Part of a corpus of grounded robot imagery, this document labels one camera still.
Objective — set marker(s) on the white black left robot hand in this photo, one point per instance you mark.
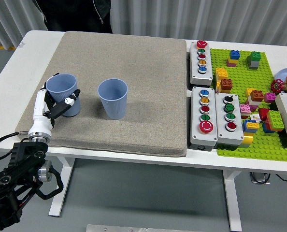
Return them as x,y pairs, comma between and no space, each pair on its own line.
39,113

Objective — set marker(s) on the blue ribbed plastic cup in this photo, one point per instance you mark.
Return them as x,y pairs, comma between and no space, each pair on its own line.
113,99
62,88

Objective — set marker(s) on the white table leg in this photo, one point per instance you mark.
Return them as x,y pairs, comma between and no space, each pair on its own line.
232,200
61,183

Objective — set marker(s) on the grey-brown fabric mat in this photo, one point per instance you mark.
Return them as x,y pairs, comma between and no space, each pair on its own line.
133,96

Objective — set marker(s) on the person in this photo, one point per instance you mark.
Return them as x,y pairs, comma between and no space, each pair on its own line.
76,14

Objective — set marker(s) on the grey box with emergency stop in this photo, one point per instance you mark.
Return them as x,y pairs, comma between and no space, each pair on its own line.
204,135

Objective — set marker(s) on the grey five-button control box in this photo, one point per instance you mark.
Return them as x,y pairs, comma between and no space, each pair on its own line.
202,72

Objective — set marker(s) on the brown toy brick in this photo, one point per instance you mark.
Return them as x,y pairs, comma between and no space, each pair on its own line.
257,95
226,84

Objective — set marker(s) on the pink toy brick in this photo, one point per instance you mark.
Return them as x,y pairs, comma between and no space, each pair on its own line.
231,64
245,108

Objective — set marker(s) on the blue toy brick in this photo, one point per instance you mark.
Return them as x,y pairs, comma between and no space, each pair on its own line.
234,54

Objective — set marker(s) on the yellow round toy brick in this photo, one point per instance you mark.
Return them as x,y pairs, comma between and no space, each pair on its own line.
246,139

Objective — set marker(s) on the blue and yellow brick stack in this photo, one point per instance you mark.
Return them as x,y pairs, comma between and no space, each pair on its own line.
249,126

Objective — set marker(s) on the grey toy brick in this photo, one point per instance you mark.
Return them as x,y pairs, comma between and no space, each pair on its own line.
252,63

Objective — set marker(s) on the red toy brick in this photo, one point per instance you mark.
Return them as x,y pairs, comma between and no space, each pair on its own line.
263,113

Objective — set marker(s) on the grey power adapter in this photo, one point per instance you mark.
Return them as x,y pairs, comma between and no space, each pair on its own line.
259,178

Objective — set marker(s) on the green studded baseplate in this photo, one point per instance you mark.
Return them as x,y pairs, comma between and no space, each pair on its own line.
266,149

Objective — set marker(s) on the magenta toy brick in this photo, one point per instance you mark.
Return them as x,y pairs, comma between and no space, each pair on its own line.
269,97

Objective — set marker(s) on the large green toy brick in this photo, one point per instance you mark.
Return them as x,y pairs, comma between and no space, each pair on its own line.
275,119

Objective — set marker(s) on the red valve handwheel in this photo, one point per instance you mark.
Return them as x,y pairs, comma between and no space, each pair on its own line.
276,86

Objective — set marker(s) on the light blue plate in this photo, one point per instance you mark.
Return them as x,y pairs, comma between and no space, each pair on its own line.
283,73

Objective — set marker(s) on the grey box with selector switch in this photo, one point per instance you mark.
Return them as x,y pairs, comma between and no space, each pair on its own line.
229,135

